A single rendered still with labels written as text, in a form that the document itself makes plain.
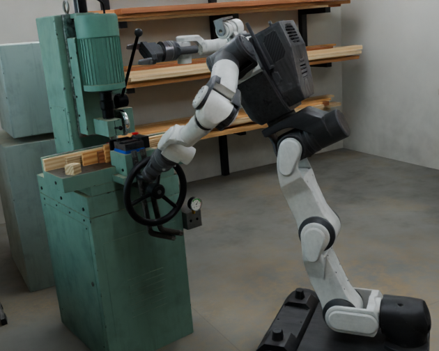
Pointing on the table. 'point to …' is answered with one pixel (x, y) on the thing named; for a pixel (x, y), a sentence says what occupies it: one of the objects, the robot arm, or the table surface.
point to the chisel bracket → (107, 127)
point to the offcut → (72, 168)
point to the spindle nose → (106, 104)
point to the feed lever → (127, 75)
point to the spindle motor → (99, 52)
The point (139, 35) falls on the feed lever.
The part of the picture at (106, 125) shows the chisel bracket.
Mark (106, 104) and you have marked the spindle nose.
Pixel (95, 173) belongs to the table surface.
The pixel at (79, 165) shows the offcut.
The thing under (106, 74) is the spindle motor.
